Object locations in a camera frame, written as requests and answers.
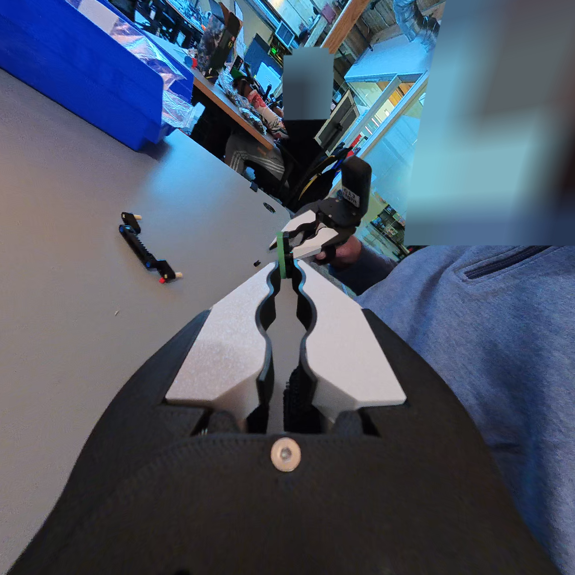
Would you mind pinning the black lego rack assembly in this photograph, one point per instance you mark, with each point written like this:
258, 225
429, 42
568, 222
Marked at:
143, 249

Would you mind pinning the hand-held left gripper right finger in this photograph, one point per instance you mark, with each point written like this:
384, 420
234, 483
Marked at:
350, 355

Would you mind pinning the wooden beam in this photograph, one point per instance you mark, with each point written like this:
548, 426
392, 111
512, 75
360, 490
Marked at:
346, 22

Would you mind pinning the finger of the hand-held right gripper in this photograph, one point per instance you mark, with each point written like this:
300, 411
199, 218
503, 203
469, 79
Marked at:
292, 222
319, 242

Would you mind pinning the black green lego piece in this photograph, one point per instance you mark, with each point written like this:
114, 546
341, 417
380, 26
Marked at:
283, 256

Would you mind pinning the blue plastic bin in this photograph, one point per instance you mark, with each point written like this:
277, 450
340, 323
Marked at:
67, 67

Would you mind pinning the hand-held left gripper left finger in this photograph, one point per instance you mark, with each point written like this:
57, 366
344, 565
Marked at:
220, 355

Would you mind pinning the wooden desk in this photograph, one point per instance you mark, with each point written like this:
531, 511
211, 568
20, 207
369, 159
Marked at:
251, 134

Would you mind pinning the person's right hand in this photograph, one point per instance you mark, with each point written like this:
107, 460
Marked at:
350, 251

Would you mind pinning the clear plastic bags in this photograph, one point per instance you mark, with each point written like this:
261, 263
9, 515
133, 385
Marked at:
175, 103

